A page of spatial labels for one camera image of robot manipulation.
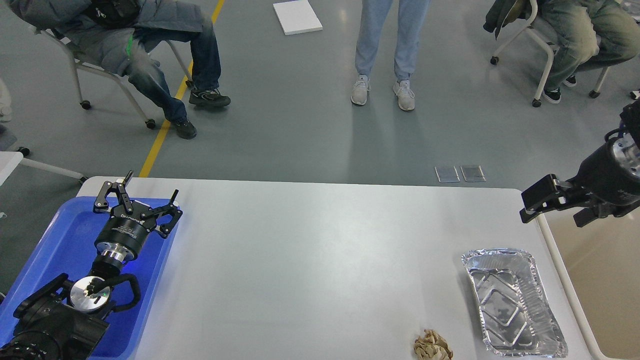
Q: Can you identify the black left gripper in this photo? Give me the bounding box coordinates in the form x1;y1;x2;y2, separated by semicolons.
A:
93;170;184;262

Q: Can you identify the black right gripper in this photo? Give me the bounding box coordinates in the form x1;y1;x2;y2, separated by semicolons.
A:
519;142;640;228

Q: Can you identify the aluminium foil tray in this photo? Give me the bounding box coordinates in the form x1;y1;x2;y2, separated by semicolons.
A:
461;248;569;358

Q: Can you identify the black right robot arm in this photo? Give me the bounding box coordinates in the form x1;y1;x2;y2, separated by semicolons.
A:
519;101;640;228

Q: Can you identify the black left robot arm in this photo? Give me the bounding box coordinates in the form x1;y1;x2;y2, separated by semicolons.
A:
1;173;183;360

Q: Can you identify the beige plastic bin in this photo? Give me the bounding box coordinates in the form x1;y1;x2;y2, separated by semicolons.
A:
535;210;640;360

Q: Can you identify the blue plastic tray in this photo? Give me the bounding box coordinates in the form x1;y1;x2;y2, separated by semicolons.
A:
0;196;175;360

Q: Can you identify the right floor socket plate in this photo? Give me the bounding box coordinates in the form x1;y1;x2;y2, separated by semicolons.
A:
460;165;487;183

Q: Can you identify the floor socket plate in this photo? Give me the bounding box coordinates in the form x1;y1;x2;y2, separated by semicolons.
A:
434;166;461;183
460;165;487;183

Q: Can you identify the white chair right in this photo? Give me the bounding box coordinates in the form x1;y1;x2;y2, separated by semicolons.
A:
490;0;612;108

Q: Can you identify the white chair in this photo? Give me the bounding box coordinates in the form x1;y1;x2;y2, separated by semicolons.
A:
490;0;612;108
35;27;193;130

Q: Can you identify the white chair left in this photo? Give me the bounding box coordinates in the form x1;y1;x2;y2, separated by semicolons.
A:
35;27;193;130

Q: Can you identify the left floor socket plate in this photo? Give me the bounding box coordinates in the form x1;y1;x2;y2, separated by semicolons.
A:
434;166;461;183

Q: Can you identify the white table leg left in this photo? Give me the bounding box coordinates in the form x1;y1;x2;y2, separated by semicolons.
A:
0;146;88;186

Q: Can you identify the seated person in green trousers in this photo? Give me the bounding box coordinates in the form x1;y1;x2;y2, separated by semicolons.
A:
483;0;640;105

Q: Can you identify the seated person in grey jacket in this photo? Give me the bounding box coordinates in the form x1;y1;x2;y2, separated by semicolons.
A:
7;0;231;140

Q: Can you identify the crumpled brown paper ball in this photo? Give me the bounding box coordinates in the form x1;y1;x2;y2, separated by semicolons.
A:
413;329;454;360

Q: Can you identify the standing person in blue jeans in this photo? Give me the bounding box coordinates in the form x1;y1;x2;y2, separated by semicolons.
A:
350;0;431;112

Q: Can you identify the white flat box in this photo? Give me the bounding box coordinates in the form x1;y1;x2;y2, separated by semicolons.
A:
272;0;323;35

